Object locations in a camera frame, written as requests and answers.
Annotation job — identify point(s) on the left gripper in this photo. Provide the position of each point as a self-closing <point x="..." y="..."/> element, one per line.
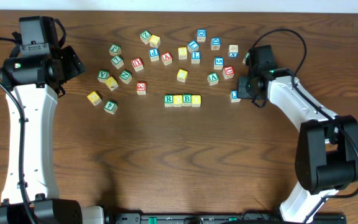
<point x="72" y="62"/>

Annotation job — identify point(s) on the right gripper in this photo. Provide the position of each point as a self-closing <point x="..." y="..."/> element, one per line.
<point x="241" y="91"/>

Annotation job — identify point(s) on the blue T block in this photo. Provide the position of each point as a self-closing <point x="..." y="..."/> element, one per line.
<point x="234" y="96"/>

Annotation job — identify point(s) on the yellow G block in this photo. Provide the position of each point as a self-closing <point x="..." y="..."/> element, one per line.
<point x="95" y="97"/>

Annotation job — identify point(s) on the yellow O block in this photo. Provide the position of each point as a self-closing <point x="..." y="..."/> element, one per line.
<point x="178" y="100"/>
<point x="195" y="100"/>

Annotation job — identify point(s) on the green B block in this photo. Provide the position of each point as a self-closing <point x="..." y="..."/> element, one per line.
<point x="187" y="100"/>

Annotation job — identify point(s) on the green 4 block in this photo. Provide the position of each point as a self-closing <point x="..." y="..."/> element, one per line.
<point x="110" y="107"/>

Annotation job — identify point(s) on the green R block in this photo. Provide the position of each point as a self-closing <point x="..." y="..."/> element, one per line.
<point x="168" y="101"/>

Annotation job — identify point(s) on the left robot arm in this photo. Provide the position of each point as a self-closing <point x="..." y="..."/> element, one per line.
<point x="31" y="194"/>

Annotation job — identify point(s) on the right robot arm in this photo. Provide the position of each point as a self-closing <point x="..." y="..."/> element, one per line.
<point x="327" y="150"/>

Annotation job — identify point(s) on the green J block right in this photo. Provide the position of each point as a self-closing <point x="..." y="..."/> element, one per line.
<point x="246" y="59"/>

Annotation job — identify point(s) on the green j block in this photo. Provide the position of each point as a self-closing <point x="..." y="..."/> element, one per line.
<point x="246" y="59"/>
<point x="115" y="50"/>

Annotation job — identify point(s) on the blue X block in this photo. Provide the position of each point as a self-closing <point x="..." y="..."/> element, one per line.
<point x="233" y="51"/>

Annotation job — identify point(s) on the red U block right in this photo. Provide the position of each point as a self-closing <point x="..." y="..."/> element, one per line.
<point x="228" y="72"/>

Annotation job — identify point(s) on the red u block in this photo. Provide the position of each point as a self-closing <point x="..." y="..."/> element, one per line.
<point x="137" y="64"/>
<point x="228" y="72"/>

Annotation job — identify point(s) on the blue 5 block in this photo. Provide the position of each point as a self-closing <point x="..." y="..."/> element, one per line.
<point x="218" y="63"/>

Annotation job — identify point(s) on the blue D block right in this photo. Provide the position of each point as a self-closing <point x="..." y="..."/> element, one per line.
<point x="215" y="43"/>

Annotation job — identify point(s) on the blue d block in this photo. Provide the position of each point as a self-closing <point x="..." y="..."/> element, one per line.
<point x="215" y="43"/>
<point x="201" y="35"/>

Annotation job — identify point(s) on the green V block right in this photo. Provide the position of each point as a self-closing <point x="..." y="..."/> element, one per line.
<point x="213" y="79"/>

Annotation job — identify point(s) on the green v block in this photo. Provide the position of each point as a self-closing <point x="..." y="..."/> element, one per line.
<point x="213" y="79"/>
<point x="103" y="75"/>

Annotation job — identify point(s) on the green V block left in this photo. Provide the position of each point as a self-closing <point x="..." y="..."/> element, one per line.
<point x="103" y="75"/>

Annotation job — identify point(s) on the blue D block top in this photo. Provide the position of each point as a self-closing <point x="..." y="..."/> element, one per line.
<point x="201" y="35"/>

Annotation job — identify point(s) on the blue L block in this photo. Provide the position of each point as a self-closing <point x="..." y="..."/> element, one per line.
<point x="193" y="46"/>

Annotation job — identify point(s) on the yellow K block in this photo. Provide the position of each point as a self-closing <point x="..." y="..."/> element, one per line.
<point x="111" y="83"/>

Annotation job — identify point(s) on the green J block left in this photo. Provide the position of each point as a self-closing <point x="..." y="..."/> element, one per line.
<point x="115" y="50"/>

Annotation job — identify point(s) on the green 7 block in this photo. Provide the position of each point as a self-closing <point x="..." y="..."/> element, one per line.
<point x="117" y="62"/>

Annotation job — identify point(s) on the yellow S block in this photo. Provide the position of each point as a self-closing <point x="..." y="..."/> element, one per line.
<point x="182" y="53"/>

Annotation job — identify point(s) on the yellow block centre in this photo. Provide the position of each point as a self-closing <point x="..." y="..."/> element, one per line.
<point x="182" y="75"/>

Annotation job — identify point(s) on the green N block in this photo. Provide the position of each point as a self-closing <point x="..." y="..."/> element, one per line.
<point x="125" y="77"/>

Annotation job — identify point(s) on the red A block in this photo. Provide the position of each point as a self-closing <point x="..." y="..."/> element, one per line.
<point x="167" y="58"/>

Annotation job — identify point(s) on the red U block left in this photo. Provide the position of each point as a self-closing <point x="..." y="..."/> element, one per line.
<point x="137" y="64"/>

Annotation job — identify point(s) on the red E block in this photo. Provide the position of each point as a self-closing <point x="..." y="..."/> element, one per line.
<point x="141" y="88"/>

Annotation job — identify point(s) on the blue P block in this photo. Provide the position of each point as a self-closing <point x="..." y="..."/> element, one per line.
<point x="154" y="55"/>

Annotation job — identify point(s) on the yellow block near Z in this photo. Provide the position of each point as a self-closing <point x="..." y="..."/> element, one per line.
<point x="155" y="41"/>

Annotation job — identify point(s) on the green Z block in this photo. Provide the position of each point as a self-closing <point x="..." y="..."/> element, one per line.
<point x="145" y="37"/>

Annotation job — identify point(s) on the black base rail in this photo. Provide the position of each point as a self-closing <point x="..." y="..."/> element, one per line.
<point x="248" y="217"/>

